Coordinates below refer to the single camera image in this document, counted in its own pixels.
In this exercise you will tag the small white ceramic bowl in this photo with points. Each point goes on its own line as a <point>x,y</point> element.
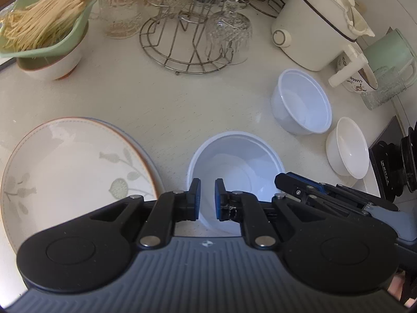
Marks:
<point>350,148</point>

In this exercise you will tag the white electric pot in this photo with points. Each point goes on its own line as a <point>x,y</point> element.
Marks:
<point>312,29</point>

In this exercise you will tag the white bowl under noodles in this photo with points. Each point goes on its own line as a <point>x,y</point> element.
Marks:
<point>42,60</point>

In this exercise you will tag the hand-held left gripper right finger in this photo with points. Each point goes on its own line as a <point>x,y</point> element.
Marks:
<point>218,199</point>

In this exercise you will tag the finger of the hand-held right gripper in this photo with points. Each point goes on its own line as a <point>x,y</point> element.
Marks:
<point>288,186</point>
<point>308,182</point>

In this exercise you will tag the grey leaf pattern plate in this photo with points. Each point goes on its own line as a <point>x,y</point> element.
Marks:
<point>65,176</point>

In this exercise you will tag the glass jar with red lid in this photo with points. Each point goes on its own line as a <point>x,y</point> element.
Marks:
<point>120,6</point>

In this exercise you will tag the white plastic bowl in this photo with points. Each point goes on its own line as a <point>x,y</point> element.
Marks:
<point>234,169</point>
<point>301,104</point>

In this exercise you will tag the clear cut-glass goblet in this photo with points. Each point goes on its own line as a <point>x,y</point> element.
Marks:
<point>228,29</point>

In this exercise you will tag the pale green pitcher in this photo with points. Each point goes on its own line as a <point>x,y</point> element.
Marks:
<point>391,52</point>

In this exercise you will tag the textured glass cup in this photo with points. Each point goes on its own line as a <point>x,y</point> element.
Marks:
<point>384,88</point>

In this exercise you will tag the dried noodles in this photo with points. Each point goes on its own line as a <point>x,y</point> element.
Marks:
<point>42,13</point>

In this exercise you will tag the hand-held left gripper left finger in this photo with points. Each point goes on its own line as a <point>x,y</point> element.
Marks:
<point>195,199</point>

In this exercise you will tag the floral ceramic mug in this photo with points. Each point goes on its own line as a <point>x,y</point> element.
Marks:
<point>355,78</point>

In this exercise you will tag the green plastic basket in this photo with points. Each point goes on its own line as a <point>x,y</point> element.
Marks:
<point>70,40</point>

